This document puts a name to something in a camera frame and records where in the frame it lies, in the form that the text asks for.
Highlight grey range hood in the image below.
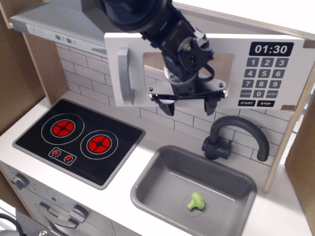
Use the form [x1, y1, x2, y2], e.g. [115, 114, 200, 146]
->
[11, 0, 119, 58]

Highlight dark grey toy faucet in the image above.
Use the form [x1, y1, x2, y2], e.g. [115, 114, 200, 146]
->
[202, 116, 270, 162]

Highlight grey oven door handle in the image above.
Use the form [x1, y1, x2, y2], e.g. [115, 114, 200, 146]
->
[36, 202, 90, 229]

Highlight green toy broccoli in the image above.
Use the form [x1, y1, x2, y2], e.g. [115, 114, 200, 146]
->
[187, 192, 205, 210]

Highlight black braided cable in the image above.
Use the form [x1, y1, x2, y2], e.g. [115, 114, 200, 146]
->
[0, 213, 24, 236]

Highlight wooden microwave cabinet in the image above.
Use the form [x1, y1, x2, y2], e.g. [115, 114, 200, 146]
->
[174, 0, 315, 191]

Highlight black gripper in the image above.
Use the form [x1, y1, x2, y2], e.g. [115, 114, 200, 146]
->
[146, 79, 226, 116]

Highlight brown cardboard panel right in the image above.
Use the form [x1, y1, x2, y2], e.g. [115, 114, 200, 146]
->
[285, 95, 315, 235]

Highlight white toy microwave door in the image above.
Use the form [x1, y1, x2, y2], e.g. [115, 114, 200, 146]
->
[104, 33, 314, 114]

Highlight grey oven knob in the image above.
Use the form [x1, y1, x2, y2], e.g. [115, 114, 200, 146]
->
[12, 173, 30, 190]

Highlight grey microwave door handle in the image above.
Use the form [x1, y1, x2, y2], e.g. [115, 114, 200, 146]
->
[118, 48, 134, 106]

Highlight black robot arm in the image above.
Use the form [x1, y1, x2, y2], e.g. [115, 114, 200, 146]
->
[101, 0, 224, 116]

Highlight grey toy sink basin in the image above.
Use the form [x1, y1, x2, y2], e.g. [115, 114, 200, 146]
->
[130, 146, 257, 236]

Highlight black toy stove top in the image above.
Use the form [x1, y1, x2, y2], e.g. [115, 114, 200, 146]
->
[13, 99, 145, 190]

